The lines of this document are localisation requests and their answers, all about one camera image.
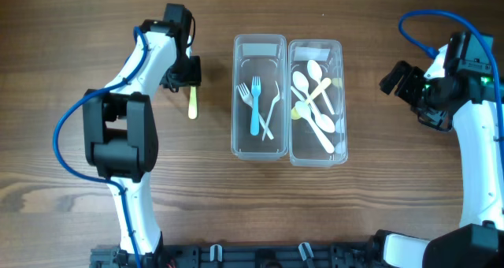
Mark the yellow plastic fork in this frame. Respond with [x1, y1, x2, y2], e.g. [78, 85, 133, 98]
[187, 86, 198, 120]

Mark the clear plastic container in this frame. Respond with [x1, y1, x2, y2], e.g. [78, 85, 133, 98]
[288, 39, 348, 167]
[231, 34, 288, 161]

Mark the light blue plastic fork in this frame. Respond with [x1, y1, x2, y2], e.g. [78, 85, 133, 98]
[250, 76, 261, 136]

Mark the thin white plastic fork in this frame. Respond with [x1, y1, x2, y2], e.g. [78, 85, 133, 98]
[261, 82, 280, 140]

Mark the white spoon with long handle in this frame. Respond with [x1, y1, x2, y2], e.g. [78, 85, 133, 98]
[292, 71, 310, 105]

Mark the yellow plastic spoon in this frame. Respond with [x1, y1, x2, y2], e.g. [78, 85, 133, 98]
[291, 77, 332, 120]

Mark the small white plastic spoon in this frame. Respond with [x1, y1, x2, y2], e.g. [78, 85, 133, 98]
[307, 60, 336, 115]

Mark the large white plastic spoon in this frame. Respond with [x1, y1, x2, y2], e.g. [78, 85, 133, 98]
[295, 101, 335, 154]

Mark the white spoon with round bowl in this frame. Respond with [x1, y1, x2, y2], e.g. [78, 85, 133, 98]
[291, 86, 335, 133]

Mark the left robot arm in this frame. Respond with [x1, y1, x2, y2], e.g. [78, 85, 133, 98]
[83, 3, 202, 267]

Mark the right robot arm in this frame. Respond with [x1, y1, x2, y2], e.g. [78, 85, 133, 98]
[366, 32, 503, 267]

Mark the left blue cable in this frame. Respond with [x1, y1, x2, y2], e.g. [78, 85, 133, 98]
[52, 25, 150, 268]

